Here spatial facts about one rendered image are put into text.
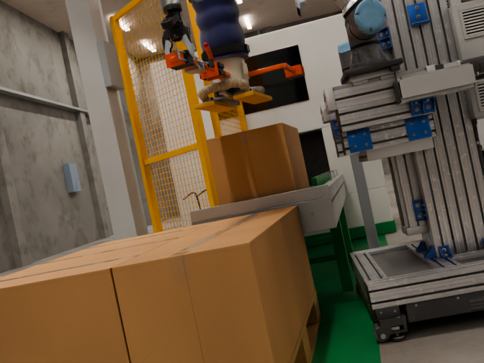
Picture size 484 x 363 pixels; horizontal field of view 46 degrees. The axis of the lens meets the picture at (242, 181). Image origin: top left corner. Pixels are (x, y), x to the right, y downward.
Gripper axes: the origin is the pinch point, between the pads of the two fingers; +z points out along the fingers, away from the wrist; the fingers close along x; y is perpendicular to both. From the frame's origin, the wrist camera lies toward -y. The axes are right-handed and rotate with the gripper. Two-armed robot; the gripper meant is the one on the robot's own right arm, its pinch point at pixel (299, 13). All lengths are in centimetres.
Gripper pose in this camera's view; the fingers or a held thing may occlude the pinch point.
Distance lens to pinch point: 315.8
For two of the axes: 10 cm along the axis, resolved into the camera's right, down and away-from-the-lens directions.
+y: 9.7, -2.0, -1.1
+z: 2.0, 9.8, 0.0
